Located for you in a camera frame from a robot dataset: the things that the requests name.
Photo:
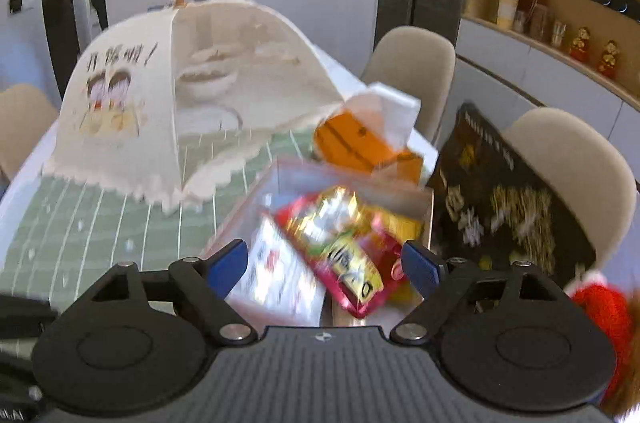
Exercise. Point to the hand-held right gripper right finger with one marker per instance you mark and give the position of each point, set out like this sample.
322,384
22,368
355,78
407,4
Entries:
422,270

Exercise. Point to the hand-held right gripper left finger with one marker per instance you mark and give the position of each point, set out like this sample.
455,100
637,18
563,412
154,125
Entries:
227,268

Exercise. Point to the yellow snack packet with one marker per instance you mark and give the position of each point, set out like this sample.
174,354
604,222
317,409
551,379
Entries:
402,230

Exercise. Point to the white snack packet red border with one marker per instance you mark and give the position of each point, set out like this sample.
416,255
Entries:
280,283

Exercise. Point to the pink cardboard box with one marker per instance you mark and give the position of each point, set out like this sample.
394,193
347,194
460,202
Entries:
295,178

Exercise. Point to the black bag with gold print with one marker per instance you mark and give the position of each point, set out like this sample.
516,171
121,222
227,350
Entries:
510,213

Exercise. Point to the green checked tablecloth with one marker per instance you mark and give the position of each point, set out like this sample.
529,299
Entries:
100,228

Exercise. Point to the orange tissue pack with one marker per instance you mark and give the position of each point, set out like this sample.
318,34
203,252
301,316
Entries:
360,143

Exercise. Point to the white printed mesh food cover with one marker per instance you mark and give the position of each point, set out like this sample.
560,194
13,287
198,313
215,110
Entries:
210,103

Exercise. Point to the beige chair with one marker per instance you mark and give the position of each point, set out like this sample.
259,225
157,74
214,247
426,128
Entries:
22,128
415,73
575,178

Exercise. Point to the red plush toy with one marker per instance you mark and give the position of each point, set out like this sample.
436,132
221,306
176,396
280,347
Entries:
602,318

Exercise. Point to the glass jars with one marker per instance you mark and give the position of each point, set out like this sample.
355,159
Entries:
542,25

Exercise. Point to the gold red figurine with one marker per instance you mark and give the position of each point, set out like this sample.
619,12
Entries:
608,59
580,45

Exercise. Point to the white cup with lid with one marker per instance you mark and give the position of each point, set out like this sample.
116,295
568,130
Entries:
505,8

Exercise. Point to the dark door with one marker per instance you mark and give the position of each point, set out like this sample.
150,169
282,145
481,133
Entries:
60,3

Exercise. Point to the black switch panel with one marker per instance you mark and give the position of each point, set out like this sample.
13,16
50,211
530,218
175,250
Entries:
612,0

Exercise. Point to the wall switch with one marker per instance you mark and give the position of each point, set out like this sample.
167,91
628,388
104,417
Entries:
16,5

